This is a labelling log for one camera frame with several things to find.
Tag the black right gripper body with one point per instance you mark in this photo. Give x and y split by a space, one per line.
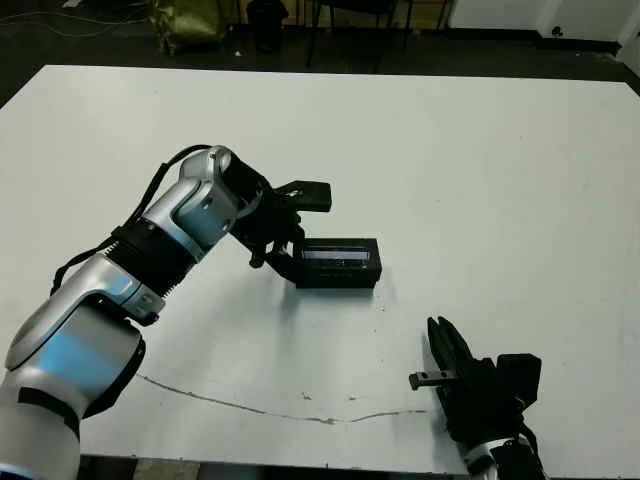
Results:
480 405

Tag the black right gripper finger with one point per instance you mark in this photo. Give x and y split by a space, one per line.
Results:
457 350
440 350

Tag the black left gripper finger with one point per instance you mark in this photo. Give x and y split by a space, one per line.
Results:
286 265

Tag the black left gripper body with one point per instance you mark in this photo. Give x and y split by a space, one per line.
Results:
270 225

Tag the black box lid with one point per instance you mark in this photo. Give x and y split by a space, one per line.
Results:
345 275

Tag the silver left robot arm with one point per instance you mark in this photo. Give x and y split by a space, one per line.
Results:
100 325

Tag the black waste bin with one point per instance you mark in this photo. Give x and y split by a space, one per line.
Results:
267 25

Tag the crumpled shiny plastic bag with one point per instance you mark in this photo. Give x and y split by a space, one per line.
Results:
187 22

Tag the black office chair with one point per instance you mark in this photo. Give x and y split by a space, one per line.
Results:
357 7

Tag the white paper sheet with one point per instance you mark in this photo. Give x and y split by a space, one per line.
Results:
71 3

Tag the black door stopper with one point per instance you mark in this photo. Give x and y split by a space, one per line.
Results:
556 31

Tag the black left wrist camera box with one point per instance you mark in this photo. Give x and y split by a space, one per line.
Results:
312 196

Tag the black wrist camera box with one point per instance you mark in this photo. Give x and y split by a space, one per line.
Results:
312 196
522 375

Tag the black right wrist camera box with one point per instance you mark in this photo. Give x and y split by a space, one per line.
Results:
522 375

